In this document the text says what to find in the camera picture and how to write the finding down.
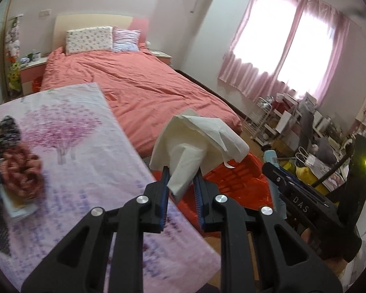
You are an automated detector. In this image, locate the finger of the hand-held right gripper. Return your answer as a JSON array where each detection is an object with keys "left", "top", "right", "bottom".
[{"left": 262, "top": 162, "right": 325, "bottom": 204}]

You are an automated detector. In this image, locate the pale wooden nightstand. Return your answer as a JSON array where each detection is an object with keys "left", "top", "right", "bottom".
[{"left": 149, "top": 50, "right": 174, "bottom": 66}]

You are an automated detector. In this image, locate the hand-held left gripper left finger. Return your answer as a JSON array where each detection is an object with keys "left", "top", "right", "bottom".
[{"left": 21, "top": 166, "right": 171, "bottom": 293}]

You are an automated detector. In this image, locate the pink and white nightstand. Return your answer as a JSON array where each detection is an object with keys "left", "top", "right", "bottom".
[{"left": 19, "top": 57, "right": 48, "bottom": 97}]

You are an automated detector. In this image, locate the hanging plush toy string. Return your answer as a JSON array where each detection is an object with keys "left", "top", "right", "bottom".
[{"left": 4, "top": 15, "right": 22, "bottom": 99}]

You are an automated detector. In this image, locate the pink curtain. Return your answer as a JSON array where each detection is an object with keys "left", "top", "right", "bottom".
[{"left": 217, "top": 0, "right": 352, "bottom": 99}]

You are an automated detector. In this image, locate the yellow bag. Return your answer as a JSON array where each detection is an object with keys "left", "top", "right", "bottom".
[{"left": 295, "top": 163, "right": 331, "bottom": 191}]

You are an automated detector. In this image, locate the cream and pink headboard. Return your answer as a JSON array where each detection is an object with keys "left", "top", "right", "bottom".
[{"left": 54, "top": 14, "right": 149, "bottom": 52}]

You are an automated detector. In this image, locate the black chair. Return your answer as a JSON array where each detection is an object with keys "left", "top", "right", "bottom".
[{"left": 298, "top": 109, "right": 317, "bottom": 157}]

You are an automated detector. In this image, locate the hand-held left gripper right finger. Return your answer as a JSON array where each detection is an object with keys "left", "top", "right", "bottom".
[{"left": 194, "top": 172, "right": 343, "bottom": 293}]

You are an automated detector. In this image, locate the grey plush toy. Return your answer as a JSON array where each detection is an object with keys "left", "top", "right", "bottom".
[{"left": 315, "top": 137, "right": 338, "bottom": 165}]

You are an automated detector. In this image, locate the red patterned cloth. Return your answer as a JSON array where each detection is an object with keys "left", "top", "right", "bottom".
[{"left": 1, "top": 150, "right": 45, "bottom": 201}]

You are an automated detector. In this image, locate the dark floral cloth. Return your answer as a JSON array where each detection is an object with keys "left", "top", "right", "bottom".
[{"left": 0, "top": 115, "right": 22, "bottom": 159}]

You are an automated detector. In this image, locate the white paper tissue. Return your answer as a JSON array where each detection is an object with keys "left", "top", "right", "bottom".
[{"left": 149, "top": 114, "right": 250, "bottom": 204}]

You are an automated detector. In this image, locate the floral printed tablecloth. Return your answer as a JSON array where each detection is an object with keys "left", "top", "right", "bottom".
[{"left": 0, "top": 82, "right": 223, "bottom": 292}]

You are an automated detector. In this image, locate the bed with coral duvet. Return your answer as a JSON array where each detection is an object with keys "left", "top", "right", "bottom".
[{"left": 40, "top": 46, "right": 243, "bottom": 157}]

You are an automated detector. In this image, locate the white wire rack trolley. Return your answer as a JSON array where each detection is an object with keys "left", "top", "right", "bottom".
[{"left": 249, "top": 96, "right": 277, "bottom": 145}]

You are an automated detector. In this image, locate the orange plastic basket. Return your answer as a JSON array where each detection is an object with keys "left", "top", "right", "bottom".
[{"left": 177, "top": 153, "right": 278, "bottom": 235}]

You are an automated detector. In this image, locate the floral pillow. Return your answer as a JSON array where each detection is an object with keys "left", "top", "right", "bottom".
[{"left": 65, "top": 26, "right": 114, "bottom": 55}]

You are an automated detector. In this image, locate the striped pink pillow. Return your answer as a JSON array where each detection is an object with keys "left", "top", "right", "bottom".
[{"left": 112, "top": 27, "right": 142, "bottom": 52}]

